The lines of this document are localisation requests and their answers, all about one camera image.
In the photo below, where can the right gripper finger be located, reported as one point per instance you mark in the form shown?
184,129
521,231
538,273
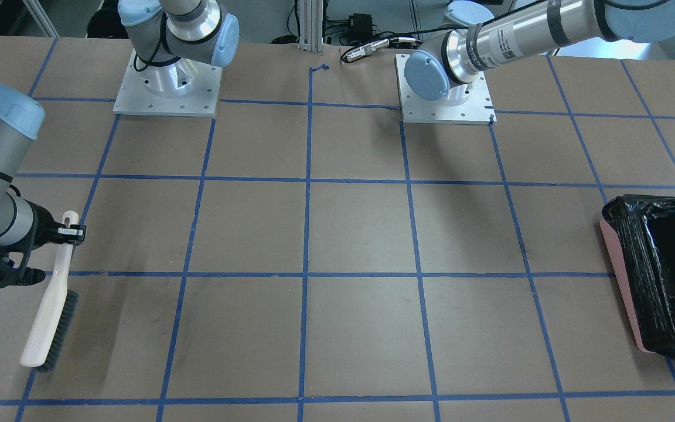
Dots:
72,231
72,239

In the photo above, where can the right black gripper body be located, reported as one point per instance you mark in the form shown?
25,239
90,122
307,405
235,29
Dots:
43,225

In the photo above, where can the black lined trash bin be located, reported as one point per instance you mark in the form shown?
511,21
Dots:
639,232

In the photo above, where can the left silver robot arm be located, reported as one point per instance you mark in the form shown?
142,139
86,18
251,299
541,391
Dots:
467,46

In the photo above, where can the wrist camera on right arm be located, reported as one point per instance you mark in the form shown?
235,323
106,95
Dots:
14,267

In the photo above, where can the beige hand brush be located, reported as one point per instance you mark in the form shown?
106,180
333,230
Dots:
53,318

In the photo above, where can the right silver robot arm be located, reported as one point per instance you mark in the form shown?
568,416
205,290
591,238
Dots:
180,48

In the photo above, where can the aluminium frame post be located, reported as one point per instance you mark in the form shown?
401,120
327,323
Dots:
310,25

